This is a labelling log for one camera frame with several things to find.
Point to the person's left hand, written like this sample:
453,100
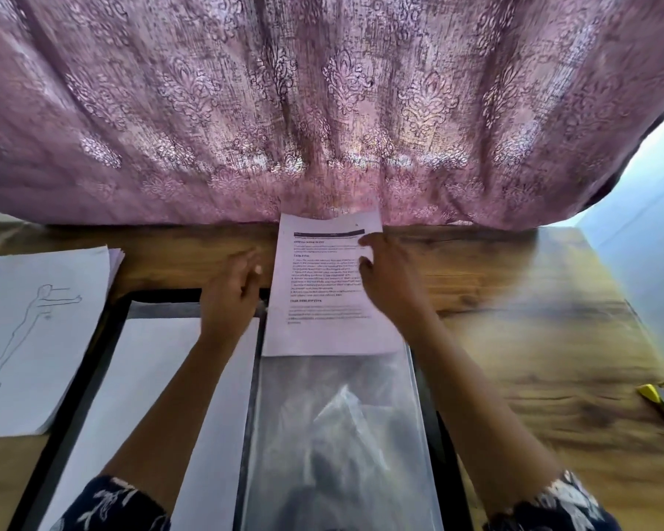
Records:
230,298

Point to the person's right hand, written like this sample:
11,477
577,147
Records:
393,284

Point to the stack with dark header bar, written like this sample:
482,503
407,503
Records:
327,293

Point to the stack of printed papers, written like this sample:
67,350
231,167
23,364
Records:
155,437

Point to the black folder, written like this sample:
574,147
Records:
77,414

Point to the body figure paper stack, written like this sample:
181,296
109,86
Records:
33,337

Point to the person's left forearm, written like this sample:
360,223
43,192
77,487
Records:
166,426

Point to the person's right forearm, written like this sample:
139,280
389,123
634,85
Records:
481,414

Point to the pink patterned curtain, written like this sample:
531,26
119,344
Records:
321,105

